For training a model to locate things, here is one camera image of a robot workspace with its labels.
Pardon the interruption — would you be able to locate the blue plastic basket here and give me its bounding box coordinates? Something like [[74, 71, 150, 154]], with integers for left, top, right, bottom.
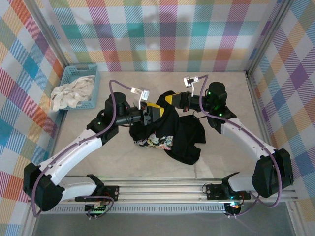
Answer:
[[58, 64, 101, 110]]

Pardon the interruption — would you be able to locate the black t-shirt with floral print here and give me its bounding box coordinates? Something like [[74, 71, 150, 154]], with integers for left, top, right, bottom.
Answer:
[[129, 90, 207, 166]]

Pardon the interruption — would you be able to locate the white crumpled t-shirt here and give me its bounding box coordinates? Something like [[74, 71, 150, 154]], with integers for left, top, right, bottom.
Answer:
[[49, 74, 96, 113]]

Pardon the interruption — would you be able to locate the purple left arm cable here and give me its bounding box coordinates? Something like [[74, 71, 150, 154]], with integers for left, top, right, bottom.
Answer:
[[31, 79, 135, 219]]

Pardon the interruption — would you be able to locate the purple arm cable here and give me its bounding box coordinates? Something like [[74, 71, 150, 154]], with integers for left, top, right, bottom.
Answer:
[[199, 74, 283, 218], [31, 79, 135, 219]]

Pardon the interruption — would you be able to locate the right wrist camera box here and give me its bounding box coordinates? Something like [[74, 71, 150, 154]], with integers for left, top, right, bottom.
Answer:
[[182, 75, 200, 98]]

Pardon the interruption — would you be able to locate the aluminium side rail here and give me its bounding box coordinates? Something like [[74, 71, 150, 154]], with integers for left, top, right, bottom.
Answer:
[[43, 109, 68, 184], [245, 70, 284, 182]]

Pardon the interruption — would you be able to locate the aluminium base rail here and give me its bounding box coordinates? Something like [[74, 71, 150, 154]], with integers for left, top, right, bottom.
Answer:
[[27, 180, 296, 205]]

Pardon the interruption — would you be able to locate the aluminium frame post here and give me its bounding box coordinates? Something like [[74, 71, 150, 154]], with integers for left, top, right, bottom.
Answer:
[[23, 0, 78, 78], [245, 0, 297, 76]]

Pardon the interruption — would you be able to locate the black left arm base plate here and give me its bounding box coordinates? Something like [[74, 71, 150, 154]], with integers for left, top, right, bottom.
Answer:
[[75, 185, 120, 202]]

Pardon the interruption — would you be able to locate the slotted grey cable duct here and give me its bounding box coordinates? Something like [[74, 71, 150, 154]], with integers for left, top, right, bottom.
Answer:
[[39, 206, 227, 214]]

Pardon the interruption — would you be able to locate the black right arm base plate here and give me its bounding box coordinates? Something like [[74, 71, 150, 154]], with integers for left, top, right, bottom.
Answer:
[[205, 184, 252, 200]]

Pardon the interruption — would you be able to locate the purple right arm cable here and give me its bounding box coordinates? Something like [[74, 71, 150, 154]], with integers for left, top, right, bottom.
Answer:
[[199, 74, 283, 218]]

